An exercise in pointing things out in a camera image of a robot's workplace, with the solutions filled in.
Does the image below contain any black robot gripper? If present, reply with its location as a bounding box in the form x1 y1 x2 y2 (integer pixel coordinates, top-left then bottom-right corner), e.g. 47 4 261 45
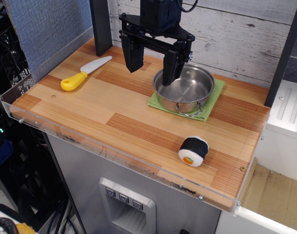
119 0 196 86

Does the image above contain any plush sushi roll toy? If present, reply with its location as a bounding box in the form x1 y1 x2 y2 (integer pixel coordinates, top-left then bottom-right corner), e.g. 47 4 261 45
178 136 209 167

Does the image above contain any stainless steel pot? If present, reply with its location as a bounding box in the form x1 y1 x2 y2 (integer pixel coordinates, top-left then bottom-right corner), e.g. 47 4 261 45
152 64 215 103

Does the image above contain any green cloth mat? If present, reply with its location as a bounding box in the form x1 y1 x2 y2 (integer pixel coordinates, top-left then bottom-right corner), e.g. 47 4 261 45
148 79 225 122

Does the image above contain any clear acrylic table guard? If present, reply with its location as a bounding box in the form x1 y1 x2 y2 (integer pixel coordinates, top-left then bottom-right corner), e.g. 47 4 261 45
1 39 270 213

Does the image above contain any blue fabric panel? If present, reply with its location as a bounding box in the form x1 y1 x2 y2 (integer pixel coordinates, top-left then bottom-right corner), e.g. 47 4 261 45
3 0 93 82

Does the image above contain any black plastic crate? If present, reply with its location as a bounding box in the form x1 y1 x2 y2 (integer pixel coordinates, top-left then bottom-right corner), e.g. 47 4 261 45
0 23 30 95

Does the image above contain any silver toy fridge dispenser cabinet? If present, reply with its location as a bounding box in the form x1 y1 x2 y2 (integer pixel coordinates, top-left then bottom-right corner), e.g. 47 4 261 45
48 135 221 234

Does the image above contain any white toy sink counter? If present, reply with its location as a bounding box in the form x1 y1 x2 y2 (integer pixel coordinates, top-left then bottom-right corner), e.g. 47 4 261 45
216 80 297 234

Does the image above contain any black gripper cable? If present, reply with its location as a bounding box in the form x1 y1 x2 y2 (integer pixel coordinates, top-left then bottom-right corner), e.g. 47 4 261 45
174 0 199 13

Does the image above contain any black vertical post left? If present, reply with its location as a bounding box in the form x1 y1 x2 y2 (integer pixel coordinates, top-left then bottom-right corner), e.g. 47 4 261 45
89 0 112 56

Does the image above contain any black vertical post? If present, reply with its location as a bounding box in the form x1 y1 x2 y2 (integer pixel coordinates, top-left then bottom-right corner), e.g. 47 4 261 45
264 10 297 107
89 0 112 56

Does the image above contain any yellow handled toy knife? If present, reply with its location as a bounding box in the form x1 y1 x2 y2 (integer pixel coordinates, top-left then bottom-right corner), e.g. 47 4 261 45
60 56 112 91

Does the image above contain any black vertical post right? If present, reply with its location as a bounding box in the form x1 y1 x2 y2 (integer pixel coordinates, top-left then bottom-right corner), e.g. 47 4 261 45
264 10 297 107

